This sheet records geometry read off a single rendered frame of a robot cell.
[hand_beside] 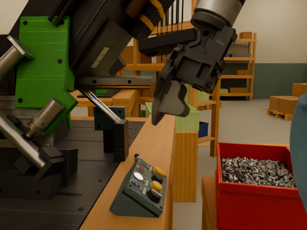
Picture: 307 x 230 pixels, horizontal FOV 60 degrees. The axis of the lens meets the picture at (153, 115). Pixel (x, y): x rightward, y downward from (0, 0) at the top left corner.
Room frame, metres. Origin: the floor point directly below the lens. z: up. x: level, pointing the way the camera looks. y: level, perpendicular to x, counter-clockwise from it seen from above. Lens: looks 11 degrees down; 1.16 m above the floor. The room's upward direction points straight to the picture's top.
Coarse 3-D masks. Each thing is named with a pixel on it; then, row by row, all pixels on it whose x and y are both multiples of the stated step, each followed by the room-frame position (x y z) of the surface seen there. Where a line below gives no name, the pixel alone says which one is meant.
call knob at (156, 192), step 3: (150, 189) 0.45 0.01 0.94; (153, 189) 0.45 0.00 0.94; (150, 192) 0.44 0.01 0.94; (153, 192) 0.44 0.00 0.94; (156, 192) 0.45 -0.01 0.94; (150, 195) 0.44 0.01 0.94; (153, 195) 0.44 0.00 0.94; (156, 195) 0.44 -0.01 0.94; (159, 195) 0.44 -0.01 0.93; (153, 198) 0.44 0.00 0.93; (156, 198) 0.44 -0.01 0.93; (159, 198) 0.44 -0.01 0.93
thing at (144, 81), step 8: (80, 80) 0.71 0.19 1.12; (88, 80) 0.71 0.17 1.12; (96, 80) 0.71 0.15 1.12; (104, 80) 0.70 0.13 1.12; (112, 80) 0.70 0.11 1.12; (120, 80) 0.70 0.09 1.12; (128, 80) 0.70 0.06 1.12; (136, 80) 0.70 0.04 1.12; (144, 80) 0.69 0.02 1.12; (152, 80) 0.74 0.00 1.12; (80, 88) 0.71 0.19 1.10; (88, 88) 0.71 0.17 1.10; (96, 88) 0.71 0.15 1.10; (104, 88) 0.71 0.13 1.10; (112, 88) 0.70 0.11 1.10; (120, 88) 0.70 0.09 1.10; (128, 88) 0.70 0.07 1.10; (136, 88) 0.70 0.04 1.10; (144, 88) 0.69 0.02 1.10
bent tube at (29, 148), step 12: (12, 48) 0.58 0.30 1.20; (24, 48) 0.61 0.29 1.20; (0, 60) 0.58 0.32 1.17; (12, 60) 0.58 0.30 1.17; (0, 72) 0.58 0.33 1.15; (0, 120) 0.54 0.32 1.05; (0, 132) 0.54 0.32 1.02; (12, 132) 0.54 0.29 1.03; (24, 144) 0.53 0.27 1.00; (36, 156) 0.52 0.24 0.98
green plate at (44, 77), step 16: (32, 16) 0.63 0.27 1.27; (48, 16) 0.63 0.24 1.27; (64, 16) 0.63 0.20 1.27; (32, 32) 0.62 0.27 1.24; (48, 32) 0.62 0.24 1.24; (64, 32) 0.62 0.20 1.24; (32, 48) 0.61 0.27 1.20; (48, 48) 0.61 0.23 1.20; (64, 48) 0.61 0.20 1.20; (32, 64) 0.61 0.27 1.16; (48, 64) 0.60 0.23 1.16; (64, 64) 0.60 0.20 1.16; (16, 80) 0.60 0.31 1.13; (32, 80) 0.60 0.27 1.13; (48, 80) 0.59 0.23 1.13; (64, 80) 0.59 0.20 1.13; (16, 96) 0.59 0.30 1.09; (32, 96) 0.59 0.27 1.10; (48, 96) 0.58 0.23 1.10
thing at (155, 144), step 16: (144, 128) 1.10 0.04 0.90; (160, 128) 1.10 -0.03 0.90; (144, 144) 0.87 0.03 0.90; (160, 144) 0.87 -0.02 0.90; (128, 160) 0.71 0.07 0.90; (144, 160) 0.71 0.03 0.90; (160, 160) 0.71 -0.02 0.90; (112, 176) 0.60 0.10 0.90; (112, 192) 0.52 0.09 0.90; (96, 208) 0.46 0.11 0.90; (96, 224) 0.41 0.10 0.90; (112, 224) 0.41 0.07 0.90; (128, 224) 0.41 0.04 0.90; (144, 224) 0.41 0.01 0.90; (160, 224) 0.41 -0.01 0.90
